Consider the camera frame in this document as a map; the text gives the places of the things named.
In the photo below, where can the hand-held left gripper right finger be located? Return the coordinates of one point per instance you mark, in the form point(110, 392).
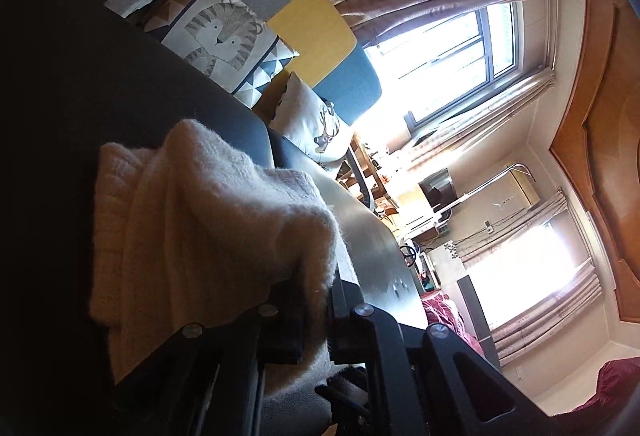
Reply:
point(340, 336)

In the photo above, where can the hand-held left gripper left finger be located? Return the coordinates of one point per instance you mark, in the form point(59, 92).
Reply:
point(287, 341)

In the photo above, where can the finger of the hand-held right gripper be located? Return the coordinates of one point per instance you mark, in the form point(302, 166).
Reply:
point(345, 396)

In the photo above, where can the cream knit sweater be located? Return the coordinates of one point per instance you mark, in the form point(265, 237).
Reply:
point(200, 226)

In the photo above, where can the dark red quilt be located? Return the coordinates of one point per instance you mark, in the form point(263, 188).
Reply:
point(445, 316)

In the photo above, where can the white flower print box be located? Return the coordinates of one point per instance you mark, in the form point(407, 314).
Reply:
point(447, 266)

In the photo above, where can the tall black speaker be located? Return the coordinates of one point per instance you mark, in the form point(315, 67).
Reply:
point(475, 316)

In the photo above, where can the wooden desk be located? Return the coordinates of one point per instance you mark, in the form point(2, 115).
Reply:
point(365, 176)

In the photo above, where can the dark monitor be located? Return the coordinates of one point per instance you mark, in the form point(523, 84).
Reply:
point(435, 188)

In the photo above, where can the bright side window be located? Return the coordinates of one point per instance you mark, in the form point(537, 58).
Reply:
point(520, 276)

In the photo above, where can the deer print pillow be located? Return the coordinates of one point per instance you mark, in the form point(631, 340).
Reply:
point(305, 116)

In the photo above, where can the wooden cabinet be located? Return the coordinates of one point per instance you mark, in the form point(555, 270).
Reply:
point(520, 188)

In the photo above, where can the dark red beanbag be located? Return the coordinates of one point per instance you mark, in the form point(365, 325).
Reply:
point(615, 386)

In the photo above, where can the tiger print pillow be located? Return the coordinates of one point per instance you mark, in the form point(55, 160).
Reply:
point(220, 36)

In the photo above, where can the grey yellow blue sofa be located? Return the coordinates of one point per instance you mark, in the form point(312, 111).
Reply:
point(300, 16)

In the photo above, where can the black leather pad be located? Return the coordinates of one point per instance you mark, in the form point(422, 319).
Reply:
point(75, 91)

